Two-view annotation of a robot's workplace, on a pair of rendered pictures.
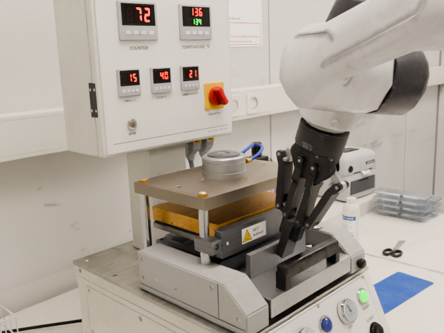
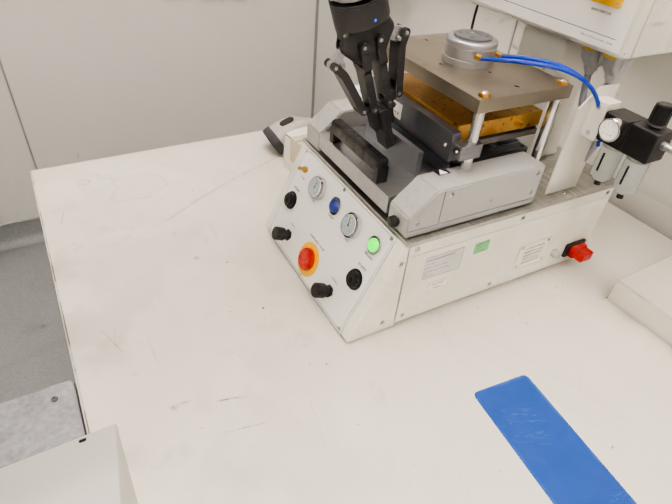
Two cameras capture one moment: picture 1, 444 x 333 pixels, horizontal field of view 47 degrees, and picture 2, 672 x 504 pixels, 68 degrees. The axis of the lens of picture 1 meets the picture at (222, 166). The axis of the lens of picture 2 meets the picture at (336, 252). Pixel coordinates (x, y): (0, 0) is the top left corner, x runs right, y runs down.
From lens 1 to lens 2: 1.24 m
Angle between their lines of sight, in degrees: 93
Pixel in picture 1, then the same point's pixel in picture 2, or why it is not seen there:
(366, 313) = (364, 258)
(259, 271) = (371, 137)
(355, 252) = (400, 206)
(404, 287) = (570, 481)
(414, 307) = (489, 448)
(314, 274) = (353, 162)
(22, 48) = not seen: outside the picture
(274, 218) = (411, 113)
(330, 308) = (348, 205)
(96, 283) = not seen: hidden behind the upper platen
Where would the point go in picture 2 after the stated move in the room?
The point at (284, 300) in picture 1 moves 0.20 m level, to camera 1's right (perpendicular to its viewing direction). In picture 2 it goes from (327, 147) to (283, 208)
